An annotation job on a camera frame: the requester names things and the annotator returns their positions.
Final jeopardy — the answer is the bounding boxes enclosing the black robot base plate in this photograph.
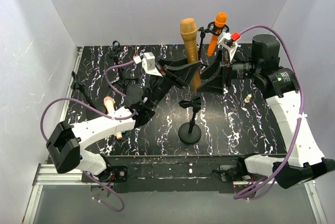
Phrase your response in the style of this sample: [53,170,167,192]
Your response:
[81,154,262,196]

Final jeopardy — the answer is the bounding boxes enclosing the gold toy microphone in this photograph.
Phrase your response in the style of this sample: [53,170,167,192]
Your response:
[179,17,204,93]

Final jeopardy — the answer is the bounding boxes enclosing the black tripod shock-mount stand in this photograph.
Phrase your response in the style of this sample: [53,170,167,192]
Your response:
[197,21,230,60]

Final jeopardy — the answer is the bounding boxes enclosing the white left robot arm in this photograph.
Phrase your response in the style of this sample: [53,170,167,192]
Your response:
[45,58,202,182]

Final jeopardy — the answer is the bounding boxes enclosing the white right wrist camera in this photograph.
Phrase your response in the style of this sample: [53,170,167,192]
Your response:
[218,32,241,62]

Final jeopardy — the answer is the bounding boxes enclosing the pink toy microphone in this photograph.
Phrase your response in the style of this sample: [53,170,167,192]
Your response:
[104,96,122,140]

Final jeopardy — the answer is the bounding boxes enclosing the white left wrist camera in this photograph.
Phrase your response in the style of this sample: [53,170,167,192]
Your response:
[133,52,162,77]

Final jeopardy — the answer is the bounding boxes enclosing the black left clamp stand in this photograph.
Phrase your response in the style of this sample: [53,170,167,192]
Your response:
[71,71,99,120]

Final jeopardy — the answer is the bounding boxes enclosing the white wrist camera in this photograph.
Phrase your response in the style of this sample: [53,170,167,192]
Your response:
[218,32,241,62]
[133,52,162,77]

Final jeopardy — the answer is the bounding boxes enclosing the small beige peg piece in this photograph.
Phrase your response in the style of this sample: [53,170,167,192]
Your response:
[244,94,252,103]

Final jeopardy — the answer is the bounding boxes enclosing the black round-base clamp stand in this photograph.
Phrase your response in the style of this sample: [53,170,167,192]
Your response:
[178,96,202,145]

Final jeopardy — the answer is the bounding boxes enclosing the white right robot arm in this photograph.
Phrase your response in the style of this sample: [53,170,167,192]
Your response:
[197,32,334,188]

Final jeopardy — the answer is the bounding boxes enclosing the aluminium frame rail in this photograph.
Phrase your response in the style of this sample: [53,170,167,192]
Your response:
[21,47,84,223]

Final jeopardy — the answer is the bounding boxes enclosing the orange toy microphone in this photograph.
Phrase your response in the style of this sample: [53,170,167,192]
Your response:
[207,12,227,57]

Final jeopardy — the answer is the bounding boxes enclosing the black small tripod stand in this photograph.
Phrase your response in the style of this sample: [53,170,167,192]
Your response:
[110,40,139,91]

